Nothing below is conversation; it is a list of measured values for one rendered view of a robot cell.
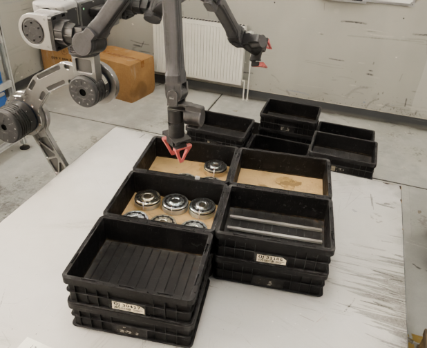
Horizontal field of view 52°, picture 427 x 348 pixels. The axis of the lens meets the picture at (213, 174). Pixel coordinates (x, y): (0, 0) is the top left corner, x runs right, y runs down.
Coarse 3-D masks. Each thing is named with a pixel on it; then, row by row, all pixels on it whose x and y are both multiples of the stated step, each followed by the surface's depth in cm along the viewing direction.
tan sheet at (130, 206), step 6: (132, 198) 176; (162, 198) 177; (132, 204) 172; (126, 210) 169; (132, 210) 169; (138, 210) 169; (156, 210) 170; (162, 210) 170; (150, 216) 167; (174, 216) 167; (180, 216) 167; (186, 216) 168; (180, 222) 164; (204, 222) 165; (210, 222) 165; (210, 228) 162
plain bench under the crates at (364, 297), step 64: (64, 192) 199; (384, 192) 210; (0, 256) 163; (64, 256) 165; (384, 256) 172; (0, 320) 140; (64, 320) 141; (256, 320) 144; (320, 320) 145; (384, 320) 146
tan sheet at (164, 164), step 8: (160, 160) 201; (168, 160) 201; (176, 160) 202; (184, 160) 202; (152, 168) 195; (160, 168) 195; (168, 168) 195; (176, 168) 196; (184, 168) 196; (192, 168) 196; (200, 168) 196; (200, 176) 191; (224, 176) 192
